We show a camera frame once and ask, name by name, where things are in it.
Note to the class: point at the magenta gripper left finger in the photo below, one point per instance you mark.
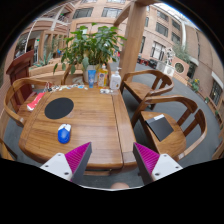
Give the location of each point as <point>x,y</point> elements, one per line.
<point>70,166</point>

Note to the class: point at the wooden table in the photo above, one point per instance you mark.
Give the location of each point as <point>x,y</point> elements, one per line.
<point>100,119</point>

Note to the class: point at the round black mouse pad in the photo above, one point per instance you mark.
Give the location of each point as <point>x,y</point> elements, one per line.
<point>59,108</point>

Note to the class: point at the blue and white computer mouse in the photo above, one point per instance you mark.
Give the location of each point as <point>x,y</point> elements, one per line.
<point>64,133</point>

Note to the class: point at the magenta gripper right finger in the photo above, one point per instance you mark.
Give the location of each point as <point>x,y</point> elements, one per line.
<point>153,166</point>

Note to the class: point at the blue tube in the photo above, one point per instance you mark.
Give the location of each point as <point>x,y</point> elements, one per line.
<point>91,78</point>

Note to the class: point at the wooden chair behind table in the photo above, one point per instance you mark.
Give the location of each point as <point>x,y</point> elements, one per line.
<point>73,74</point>

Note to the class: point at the wooden chair right back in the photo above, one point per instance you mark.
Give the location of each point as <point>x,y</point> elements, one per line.
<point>162,84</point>

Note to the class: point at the small white objects on table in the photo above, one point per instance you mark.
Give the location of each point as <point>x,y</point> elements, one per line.
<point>106,91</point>

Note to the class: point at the wooden chair right front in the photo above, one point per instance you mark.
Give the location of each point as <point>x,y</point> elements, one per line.
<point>175,144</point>

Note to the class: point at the potted green plant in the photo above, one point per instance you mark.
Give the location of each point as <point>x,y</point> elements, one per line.
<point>90,48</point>

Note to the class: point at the yellow liquid bottle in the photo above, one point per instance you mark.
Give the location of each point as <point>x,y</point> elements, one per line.
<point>102,76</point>

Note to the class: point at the black notebook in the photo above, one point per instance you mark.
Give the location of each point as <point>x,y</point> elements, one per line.
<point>160,126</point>

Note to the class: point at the white pump bottle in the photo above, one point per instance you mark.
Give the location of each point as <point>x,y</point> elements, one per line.
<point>115,80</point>

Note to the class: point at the wooden chair left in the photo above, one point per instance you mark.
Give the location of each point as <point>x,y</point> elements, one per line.
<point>19,95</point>

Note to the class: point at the wooden pillar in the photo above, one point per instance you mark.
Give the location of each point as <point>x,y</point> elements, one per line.
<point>135,14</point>

